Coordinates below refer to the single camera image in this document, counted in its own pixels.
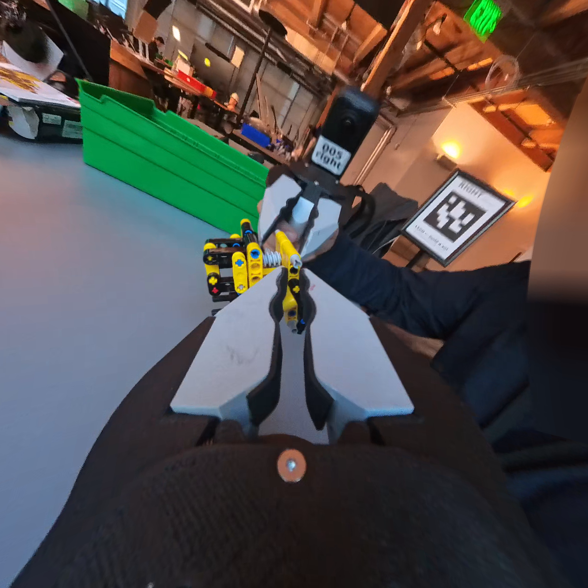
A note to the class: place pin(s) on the framed black white marker sign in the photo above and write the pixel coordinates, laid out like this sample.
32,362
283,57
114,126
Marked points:
459,216

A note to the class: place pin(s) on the yellow black lego model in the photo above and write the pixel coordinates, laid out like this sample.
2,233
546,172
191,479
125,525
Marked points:
255,266

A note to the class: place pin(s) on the person's right hand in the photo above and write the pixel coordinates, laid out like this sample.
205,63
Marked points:
291,228

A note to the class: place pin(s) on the green plastic bin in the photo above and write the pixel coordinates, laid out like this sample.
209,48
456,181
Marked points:
160,151

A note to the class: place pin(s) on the glowing wall lamp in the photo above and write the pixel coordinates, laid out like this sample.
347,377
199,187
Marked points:
451,150

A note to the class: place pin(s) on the red bin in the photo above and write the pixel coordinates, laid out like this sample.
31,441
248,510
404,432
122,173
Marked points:
190,81

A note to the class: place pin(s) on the dark jacket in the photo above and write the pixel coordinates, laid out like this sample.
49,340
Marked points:
390,216

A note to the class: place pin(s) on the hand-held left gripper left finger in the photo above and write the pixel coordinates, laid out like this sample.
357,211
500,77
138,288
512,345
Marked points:
229,358

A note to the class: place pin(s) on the black floor lamp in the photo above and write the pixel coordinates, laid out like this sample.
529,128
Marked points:
273,23

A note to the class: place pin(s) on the person's right forearm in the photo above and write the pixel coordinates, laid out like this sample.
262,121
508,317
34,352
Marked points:
413,294

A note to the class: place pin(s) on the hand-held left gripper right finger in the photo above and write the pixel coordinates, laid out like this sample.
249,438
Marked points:
353,363

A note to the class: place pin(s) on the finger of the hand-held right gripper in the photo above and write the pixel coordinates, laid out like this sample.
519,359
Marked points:
327,225
271,206

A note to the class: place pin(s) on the small blue bin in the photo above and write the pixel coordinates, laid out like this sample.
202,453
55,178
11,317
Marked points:
255,134

